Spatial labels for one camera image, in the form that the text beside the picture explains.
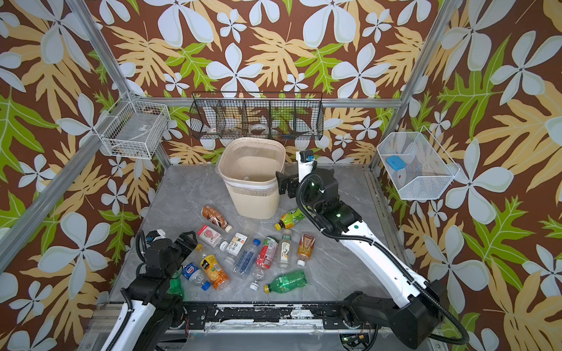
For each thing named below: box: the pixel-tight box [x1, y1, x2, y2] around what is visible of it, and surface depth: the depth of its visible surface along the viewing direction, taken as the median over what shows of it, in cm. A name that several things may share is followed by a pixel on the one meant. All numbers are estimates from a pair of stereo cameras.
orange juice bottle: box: [200, 253, 230, 291], surface depth 81 cm
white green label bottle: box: [278, 228, 293, 270], surface depth 86 cm
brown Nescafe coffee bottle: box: [201, 204, 234, 233], surface depth 97 cm
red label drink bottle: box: [255, 235, 279, 270], surface depth 86 cm
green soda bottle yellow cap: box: [263, 269, 309, 294], surface depth 79 cm
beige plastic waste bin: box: [215, 137, 287, 220], surface depth 93 cm
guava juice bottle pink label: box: [197, 224, 230, 252], surface depth 90 cm
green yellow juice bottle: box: [274, 207, 306, 232], surface depth 95 cm
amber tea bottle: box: [296, 234, 317, 267], surface depth 88 cm
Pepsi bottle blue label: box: [181, 261, 212, 292], surface depth 81 cm
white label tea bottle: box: [219, 231, 249, 257], surface depth 89 cm
